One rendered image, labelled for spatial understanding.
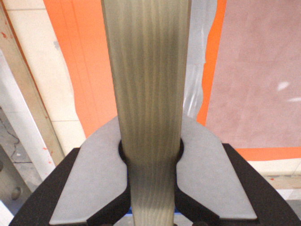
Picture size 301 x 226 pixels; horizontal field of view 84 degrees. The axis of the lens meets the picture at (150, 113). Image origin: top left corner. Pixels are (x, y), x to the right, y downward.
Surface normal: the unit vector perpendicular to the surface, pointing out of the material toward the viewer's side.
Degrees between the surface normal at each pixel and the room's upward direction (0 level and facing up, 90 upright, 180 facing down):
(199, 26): 34
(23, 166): 0
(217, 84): 0
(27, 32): 0
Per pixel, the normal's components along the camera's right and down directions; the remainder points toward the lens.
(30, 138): 0.01, 0.51
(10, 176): 1.00, -0.03
